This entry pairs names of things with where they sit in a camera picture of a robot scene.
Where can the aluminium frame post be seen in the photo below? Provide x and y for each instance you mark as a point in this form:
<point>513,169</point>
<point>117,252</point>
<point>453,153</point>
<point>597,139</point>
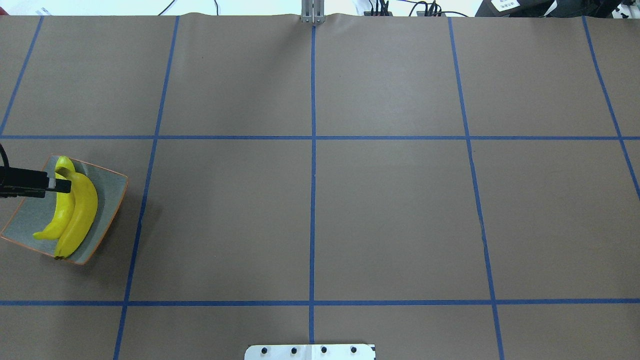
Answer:
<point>313,12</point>

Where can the black device with white label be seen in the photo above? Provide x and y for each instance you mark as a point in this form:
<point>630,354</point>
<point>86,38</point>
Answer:
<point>553,8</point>

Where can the brown paper table cover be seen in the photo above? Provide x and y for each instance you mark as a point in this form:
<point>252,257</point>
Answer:
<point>439,188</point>

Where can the yellow banana greenish tip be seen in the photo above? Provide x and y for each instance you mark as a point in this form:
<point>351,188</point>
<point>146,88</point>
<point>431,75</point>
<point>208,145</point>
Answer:
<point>64,206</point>

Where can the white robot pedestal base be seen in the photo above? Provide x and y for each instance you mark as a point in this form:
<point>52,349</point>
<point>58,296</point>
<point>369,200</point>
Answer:
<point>340,351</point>

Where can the grey square plate orange rim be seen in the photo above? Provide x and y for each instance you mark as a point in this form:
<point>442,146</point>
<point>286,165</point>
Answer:
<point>33,214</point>

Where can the yellow banana dark stem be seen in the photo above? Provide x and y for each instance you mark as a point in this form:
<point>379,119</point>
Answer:
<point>83,215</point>

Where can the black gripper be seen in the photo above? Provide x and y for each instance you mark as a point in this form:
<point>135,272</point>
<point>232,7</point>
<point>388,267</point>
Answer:
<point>25,176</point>

